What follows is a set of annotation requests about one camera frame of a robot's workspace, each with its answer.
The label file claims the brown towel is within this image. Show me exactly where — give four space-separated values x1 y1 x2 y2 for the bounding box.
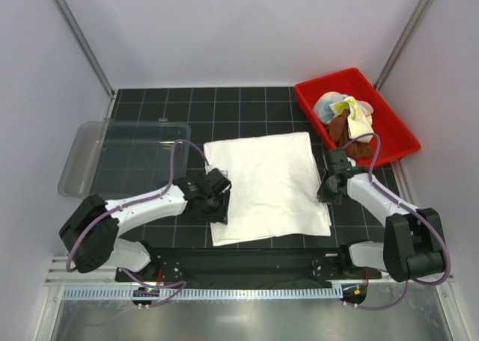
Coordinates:
323 109 373 160

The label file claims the patterned white cloth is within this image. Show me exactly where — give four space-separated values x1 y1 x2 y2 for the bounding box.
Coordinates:
313 91 374 143

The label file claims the aluminium frame post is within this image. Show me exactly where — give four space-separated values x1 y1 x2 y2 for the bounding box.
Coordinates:
52 0 115 99
373 0 434 90

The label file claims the slotted metal rail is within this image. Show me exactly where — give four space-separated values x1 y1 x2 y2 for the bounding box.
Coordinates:
61 284 343 302

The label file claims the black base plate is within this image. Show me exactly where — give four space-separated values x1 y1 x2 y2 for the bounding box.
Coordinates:
134 248 381 289

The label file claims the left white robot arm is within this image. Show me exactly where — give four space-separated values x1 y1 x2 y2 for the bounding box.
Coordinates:
59 167 232 281

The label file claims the large white towel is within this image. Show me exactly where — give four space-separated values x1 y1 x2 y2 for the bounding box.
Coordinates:
204 132 331 247

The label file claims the right aluminium frame post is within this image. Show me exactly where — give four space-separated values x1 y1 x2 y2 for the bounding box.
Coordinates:
373 0 434 90

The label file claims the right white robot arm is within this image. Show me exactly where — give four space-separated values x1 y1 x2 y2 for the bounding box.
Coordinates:
317 149 451 285

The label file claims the clear plastic tray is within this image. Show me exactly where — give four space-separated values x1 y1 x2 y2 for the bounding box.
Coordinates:
58 120 191 200

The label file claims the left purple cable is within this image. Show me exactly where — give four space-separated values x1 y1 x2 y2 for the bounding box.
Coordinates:
65 138 213 327

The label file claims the left aluminium frame post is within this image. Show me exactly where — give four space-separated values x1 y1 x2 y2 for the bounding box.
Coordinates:
52 0 115 99

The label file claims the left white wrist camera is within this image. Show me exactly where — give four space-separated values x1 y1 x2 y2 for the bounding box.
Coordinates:
205 165 228 179

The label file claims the red plastic bin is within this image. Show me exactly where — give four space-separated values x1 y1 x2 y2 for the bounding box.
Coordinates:
294 67 421 167

